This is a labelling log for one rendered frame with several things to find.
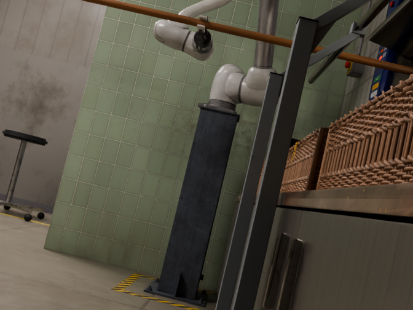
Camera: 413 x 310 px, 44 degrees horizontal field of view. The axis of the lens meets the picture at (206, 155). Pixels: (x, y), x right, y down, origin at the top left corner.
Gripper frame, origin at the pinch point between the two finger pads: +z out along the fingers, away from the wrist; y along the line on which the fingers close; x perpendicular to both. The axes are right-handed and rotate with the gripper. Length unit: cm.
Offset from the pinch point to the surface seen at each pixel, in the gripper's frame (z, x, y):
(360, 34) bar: 42, -52, 6
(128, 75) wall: -120, 48, 4
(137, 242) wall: -119, 17, 103
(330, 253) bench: 133, -34, 69
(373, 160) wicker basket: 126, -39, 56
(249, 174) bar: 43, -29, 56
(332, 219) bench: 131, -34, 65
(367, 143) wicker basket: 122, -39, 53
